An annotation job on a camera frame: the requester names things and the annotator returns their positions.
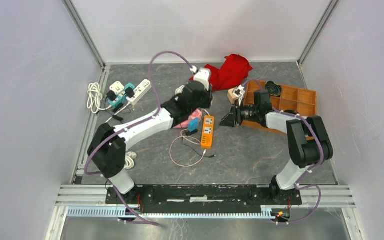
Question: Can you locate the pink charging cable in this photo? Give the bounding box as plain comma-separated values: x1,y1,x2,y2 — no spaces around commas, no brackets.
169,129,209,168

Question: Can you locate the white power cord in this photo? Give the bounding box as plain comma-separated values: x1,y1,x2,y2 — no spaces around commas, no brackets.
98,112,137,170

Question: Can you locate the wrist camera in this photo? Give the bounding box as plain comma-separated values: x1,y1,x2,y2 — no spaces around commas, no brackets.
232,85,246,106
192,67,212,91

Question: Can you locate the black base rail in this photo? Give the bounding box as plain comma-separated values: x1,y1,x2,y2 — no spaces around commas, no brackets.
123,184,303,214

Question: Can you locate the pink power strip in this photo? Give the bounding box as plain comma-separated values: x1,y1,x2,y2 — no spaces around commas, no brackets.
174,109,203,129

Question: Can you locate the beige cube plug adapter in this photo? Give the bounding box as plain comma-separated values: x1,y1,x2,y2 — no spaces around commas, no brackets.
227,88,239,105

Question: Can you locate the red cloth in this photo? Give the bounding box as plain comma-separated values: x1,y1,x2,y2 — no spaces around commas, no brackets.
204,54,253,92

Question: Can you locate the orange power strip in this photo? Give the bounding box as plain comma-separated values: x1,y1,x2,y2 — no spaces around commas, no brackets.
200,115,215,149

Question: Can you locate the dark coiled cable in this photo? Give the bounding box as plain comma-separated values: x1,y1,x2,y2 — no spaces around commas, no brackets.
264,81,282,98

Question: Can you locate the white power strip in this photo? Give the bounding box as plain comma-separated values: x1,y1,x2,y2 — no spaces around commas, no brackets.
126,79,152,106

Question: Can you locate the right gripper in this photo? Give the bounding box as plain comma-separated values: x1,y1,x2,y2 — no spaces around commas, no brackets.
219,99,259,128

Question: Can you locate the white cube adapter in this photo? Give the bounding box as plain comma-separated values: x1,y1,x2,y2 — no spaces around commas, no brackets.
109,81,125,95

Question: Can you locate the blue plug adapter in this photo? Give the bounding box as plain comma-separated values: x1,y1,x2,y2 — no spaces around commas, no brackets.
187,117,200,132

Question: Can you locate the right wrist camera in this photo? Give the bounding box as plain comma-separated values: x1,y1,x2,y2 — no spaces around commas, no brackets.
232,85,246,106

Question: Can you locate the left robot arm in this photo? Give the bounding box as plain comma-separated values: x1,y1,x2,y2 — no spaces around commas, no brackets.
86,81,213,204

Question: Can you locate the white coiled cable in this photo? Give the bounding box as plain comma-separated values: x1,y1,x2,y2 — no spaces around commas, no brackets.
86,82,104,115

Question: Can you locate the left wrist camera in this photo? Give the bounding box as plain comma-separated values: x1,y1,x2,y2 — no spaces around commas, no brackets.
192,67,212,91

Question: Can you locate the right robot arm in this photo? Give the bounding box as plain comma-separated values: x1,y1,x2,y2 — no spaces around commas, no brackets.
220,90,334,204

